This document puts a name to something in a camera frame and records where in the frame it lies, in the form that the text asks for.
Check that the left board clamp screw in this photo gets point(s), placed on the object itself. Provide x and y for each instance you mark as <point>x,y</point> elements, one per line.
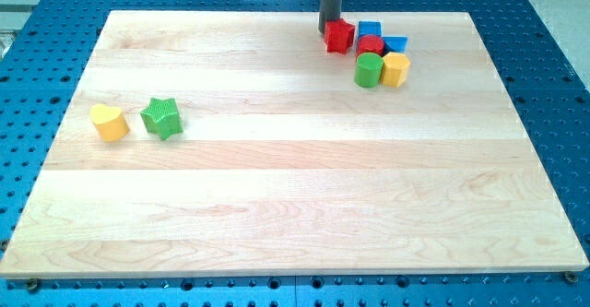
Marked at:
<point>32,285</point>

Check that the yellow hexagon block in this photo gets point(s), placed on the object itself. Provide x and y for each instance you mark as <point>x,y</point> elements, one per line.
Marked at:
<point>395,69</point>

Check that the board clamp screw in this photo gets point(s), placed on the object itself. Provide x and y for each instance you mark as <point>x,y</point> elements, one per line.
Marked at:
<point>570,277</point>
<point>32,285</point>

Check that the blue cube block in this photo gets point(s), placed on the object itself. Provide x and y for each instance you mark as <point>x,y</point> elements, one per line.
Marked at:
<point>369,27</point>

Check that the wooden board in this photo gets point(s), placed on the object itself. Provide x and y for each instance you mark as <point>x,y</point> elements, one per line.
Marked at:
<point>285,166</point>

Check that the yellow heart block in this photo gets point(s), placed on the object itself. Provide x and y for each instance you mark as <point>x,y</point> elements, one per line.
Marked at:
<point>109,122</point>

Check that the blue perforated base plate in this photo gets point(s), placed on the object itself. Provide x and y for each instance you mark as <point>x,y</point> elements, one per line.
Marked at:
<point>41,70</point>

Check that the blue triangle block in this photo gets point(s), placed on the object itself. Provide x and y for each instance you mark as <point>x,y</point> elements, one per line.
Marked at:
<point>395,44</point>

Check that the green cylinder block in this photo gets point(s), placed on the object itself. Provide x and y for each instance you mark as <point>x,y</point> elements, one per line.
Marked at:
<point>368,70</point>

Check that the red cylinder block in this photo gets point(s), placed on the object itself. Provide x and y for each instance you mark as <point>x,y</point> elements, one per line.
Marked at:
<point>370,44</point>

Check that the right board clamp screw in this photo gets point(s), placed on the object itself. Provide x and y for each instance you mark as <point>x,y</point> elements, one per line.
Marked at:
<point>570,277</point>

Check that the red star block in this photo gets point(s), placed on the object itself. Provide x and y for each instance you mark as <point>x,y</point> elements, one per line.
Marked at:
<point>338,36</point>

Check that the green star block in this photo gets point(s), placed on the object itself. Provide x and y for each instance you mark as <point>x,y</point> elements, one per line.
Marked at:
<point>162,118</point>

